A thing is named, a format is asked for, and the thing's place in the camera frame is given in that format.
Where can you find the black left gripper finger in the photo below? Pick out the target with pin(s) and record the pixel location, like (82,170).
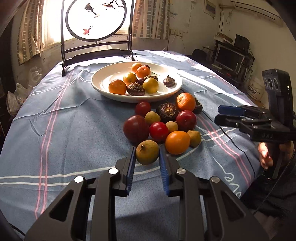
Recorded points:
(245,125)

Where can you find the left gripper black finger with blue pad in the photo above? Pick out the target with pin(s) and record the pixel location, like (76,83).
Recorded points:
(243,110)
(209,210)
(66,217)

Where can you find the yellow-green pear-like fruit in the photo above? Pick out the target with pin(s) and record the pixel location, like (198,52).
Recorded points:
(147,152)

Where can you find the small tan longan fruit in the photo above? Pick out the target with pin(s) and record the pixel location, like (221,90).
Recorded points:
(172,126)

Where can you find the yellow round fruit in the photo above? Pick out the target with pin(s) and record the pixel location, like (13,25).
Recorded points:
(151,85)

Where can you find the person's right hand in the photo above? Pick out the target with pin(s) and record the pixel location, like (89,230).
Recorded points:
(266,160)

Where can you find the white bucket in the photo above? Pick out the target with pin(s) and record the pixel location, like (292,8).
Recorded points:
(255,88)

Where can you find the dark red apple-like fruit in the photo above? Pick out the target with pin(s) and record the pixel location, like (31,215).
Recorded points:
(186,120)

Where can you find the medium orange on cloth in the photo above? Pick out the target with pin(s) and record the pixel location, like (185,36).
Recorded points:
(177,142)

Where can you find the tangerine near plate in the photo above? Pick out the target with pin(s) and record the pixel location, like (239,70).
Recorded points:
(185,101)

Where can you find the bright red tomato fruit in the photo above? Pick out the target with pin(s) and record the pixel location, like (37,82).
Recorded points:
(159,132)

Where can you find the dark brown mangosteen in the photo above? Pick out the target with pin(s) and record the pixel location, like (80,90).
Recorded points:
(167,112)

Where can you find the computer monitor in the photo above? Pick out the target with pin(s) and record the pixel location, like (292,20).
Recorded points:
(229,59)

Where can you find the large dark red plum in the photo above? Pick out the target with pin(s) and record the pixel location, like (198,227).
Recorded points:
(136,129)

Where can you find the lone mangosteen in plate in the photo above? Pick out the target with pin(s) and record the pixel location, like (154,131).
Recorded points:
(169,82)

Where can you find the small yellow-green fruit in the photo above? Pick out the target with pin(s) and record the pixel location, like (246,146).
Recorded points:
(152,117)

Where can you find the blue striped tablecloth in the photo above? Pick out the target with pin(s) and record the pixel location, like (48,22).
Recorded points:
(66,128)

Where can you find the small red plum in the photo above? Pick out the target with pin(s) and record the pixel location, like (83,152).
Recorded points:
(142,108)

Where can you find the brown mangosteen in plate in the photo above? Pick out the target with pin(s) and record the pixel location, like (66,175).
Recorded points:
(135,89)

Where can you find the tangerine in plate back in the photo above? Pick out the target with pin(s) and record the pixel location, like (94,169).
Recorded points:
(143,71)

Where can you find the orange in plate front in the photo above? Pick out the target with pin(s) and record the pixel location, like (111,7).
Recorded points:
(117,87)

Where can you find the yellow-orange fruit in plate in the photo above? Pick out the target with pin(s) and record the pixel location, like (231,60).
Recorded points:
(129,78)

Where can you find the white oval plate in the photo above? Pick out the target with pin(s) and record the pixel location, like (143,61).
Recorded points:
(102,78)

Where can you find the white air conditioner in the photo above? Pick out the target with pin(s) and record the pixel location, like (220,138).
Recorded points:
(255,9)

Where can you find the right checked curtain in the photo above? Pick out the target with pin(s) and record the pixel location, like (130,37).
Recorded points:
(151,19)

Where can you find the checked curtain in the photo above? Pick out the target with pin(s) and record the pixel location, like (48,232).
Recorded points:
(29,33)
(151,19)

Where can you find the white plastic bag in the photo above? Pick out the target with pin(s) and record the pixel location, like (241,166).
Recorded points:
(15,100)

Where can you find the round painted screen on stand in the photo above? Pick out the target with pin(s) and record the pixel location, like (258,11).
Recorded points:
(95,29)

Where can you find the left checked curtain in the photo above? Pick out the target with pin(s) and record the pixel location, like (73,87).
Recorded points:
(29,33)

